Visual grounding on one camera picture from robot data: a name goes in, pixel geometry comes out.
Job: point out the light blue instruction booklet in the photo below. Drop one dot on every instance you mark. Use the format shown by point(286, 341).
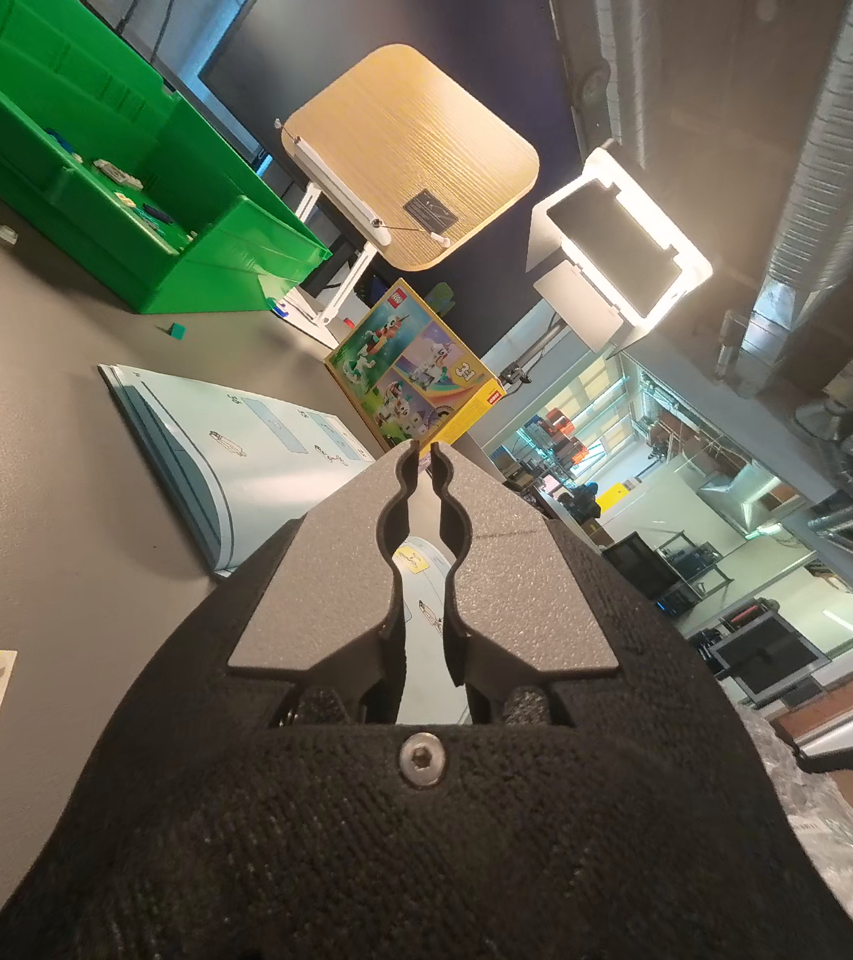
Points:
point(246, 472)

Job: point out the yellow lego set box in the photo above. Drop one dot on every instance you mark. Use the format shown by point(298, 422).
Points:
point(411, 367)

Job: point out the white studio light panel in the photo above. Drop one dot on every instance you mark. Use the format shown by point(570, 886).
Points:
point(621, 240)

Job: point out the green plastic bin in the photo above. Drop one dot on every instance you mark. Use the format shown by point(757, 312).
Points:
point(194, 240)

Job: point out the black equipment cart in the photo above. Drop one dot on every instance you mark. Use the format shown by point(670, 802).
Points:
point(655, 574)

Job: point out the wooden side table white stand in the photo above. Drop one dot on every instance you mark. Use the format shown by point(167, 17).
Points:
point(426, 135)

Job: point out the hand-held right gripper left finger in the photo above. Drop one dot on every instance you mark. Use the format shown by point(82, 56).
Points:
point(321, 592)

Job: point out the silver ventilation duct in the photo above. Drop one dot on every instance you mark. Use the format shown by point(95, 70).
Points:
point(839, 150)

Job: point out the assorted lego pieces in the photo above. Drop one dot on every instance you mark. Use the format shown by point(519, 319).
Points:
point(117, 174)

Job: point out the black framed monitor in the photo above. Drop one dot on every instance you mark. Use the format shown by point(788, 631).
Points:
point(768, 656)

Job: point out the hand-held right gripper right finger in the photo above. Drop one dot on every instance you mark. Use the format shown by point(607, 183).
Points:
point(531, 600)

